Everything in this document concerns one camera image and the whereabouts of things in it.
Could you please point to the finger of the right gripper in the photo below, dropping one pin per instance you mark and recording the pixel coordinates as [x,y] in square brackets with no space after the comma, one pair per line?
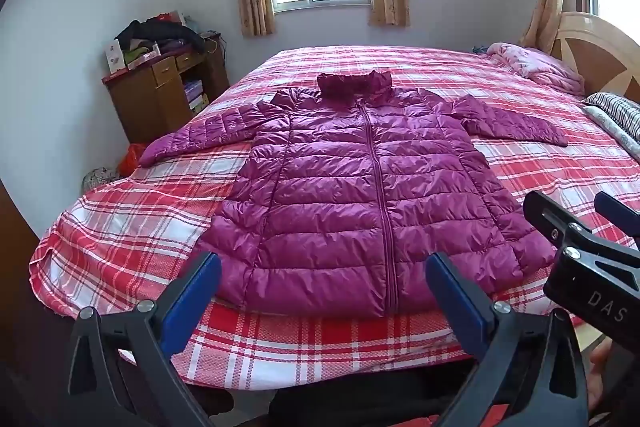
[620,215]
[562,229]

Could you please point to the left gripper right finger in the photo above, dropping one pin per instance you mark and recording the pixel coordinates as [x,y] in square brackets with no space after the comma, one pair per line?
[529,363]

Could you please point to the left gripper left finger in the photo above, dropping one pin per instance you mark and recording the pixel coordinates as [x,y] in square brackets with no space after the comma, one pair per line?
[153,332]

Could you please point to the magenta quilted down jacket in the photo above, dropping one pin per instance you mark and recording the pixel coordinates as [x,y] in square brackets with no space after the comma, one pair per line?
[350,186]

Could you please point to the pile of dark clothes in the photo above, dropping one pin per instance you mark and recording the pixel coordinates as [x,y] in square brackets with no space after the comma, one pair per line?
[158,30]

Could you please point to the person right hand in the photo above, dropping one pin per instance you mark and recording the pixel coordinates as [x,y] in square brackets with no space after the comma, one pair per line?
[597,360]

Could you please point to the striped pillow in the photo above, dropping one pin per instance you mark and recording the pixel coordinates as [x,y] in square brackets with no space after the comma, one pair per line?
[618,117]

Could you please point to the red plaid bed sheet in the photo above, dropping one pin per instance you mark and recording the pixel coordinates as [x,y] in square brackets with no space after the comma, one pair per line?
[125,241]

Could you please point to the wooden headboard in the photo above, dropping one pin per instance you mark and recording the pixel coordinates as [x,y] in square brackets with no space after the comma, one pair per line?
[602,54]

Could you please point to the pink floral quilt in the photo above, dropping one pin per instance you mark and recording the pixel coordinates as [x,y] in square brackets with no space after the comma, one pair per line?
[539,67]

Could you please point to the grey patterned bag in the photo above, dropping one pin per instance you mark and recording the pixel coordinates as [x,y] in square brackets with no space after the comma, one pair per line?
[98,177]

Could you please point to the red plastic bag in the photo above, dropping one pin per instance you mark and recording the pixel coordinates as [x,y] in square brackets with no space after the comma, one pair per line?
[131,160]

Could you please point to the wooden desk cabinet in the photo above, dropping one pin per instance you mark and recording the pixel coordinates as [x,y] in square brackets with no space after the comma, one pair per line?
[150,100]

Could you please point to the books on desk shelf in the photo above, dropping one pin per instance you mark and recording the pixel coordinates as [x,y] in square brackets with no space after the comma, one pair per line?
[195,95]

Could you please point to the white gift box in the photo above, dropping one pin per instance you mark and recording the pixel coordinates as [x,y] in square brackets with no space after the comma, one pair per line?
[115,57]

